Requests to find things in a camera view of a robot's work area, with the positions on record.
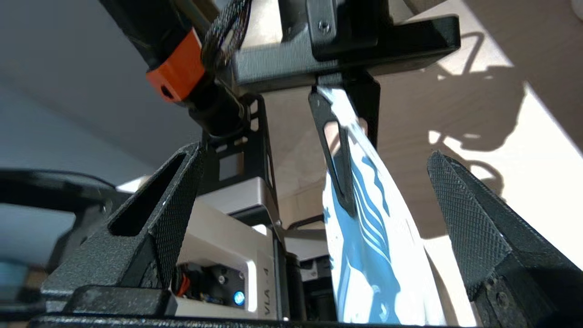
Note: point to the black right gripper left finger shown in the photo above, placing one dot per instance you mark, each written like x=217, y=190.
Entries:
x=136, y=259

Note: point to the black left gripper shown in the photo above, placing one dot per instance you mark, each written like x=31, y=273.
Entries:
x=364, y=50

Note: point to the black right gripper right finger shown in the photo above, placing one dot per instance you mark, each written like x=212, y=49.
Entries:
x=501, y=255

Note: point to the white blue horse pouch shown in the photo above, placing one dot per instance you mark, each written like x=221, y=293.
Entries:
x=378, y=255

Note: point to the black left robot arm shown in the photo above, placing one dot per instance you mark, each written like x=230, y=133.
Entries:
x=150, y=27

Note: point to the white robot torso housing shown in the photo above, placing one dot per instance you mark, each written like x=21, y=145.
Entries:
x=218, y=241

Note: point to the robot wheeled base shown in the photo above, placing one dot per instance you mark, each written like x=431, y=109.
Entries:
x=309, y=273

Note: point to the orange blurred object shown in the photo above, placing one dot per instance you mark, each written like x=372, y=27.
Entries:
x=177, y=68

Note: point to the black torso frame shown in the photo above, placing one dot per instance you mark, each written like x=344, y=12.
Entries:
x=255, y=150

